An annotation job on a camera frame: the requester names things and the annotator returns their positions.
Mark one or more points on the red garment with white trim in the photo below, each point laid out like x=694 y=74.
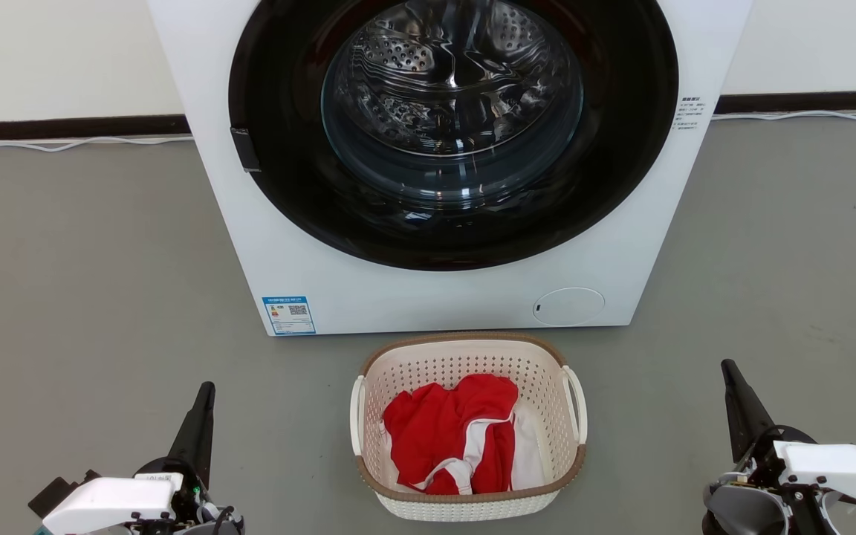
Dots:
x=435 y=425

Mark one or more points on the steel washer drum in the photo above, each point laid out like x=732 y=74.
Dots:
x=450 y=82

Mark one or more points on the black round washer door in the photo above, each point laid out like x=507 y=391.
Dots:
x=287 y=189

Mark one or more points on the round white filter cover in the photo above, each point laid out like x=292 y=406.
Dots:
x=568 y=306

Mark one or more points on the blue energy label sticker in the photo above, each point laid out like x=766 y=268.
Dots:
x=288 y=315

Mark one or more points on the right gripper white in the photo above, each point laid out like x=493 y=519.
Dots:
x=833 y=468

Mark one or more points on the white perforated laundry basket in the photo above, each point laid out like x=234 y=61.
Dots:
x=443 y=364

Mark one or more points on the white front-load washing machine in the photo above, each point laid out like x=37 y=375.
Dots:
x=428 y=301

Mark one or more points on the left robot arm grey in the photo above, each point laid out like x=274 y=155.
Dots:
x=224 y=521

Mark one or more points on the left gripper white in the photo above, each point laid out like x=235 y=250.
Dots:
x=112 y=499

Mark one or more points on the small text label sticker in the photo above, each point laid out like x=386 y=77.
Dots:
x=689 y=113

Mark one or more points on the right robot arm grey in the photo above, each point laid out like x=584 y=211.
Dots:
x=744 y=513

